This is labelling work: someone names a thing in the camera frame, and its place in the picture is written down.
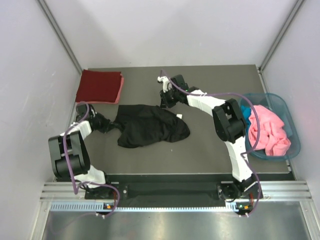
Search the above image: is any teal plastic laundry basket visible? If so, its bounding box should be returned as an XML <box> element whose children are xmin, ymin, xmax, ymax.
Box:
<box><xmin>245</xmin><ymin>93</ymin><xmax>301</xmax><ymax>162</ymax></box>

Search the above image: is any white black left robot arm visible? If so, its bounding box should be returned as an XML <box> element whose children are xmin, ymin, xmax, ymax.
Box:
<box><xmin>48</xmin><ymin>102</ymin><xmax>114</xmax><ymax>199</ymax></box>

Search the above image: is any grey slotted cable duct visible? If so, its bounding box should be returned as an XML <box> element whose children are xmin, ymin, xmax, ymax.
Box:
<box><xmin>50</xmin><ymin>201</ymin><xmax>250</xmax><ymax>213</ymax></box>

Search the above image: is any black t shirt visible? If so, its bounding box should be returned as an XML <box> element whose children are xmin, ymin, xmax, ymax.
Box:
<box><xmin>114</xmin><ymin>104</ymin><xmax>191</xmax><ymax>149</ymax></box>

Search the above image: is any left aluminium corner post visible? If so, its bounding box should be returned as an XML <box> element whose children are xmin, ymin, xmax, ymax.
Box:
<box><xmin>36</xmin><ymin>0</ymin><xmax>83</xmax><ymax>75</ymax></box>

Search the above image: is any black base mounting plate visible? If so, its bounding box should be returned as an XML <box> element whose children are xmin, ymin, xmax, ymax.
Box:
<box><xmin>84</xmin><ymin>174</ymin><xmax>263</xmax><ymax>208</ymax></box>

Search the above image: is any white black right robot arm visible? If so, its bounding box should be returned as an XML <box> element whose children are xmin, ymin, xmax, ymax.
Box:
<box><xmin>157</xmin><ymin>74</ymin><xmax>262</xmax><ymax>200</ymax></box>

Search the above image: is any aluminium corner post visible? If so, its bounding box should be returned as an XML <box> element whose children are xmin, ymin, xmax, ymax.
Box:
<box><xmin>36</xmin><ymin>0</ymin><xmax>83</xmax><ymax>75</ymax></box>
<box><xmin>257</xmin><ymin>0</ymin><xmax>306</xmax><ymax>74</ymax></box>

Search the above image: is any right aluminium corner post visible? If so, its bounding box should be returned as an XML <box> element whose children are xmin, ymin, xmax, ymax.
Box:
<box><xmin>257</xmin><ymin>0</ymin><xmax>306</xmax><ymax>74</ymax></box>

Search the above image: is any folded dark red t shirt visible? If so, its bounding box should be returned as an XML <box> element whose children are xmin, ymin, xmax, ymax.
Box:
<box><xmin>75</xmin><ymin>69</ymin><xmax>123</xmax><ymax>103</ymax></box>

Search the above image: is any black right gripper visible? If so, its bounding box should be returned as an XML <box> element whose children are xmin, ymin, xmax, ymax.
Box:
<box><xmin>159</xmin><ymin>87</ymin><xmax>179</xmax><ymax>110</ymax></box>

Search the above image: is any blue t shirt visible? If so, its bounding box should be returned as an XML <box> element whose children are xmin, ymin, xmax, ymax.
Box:
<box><xmin>240</xmin><ymin>105</ymin><xmax>256</xmax><ymax>128</ymax></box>

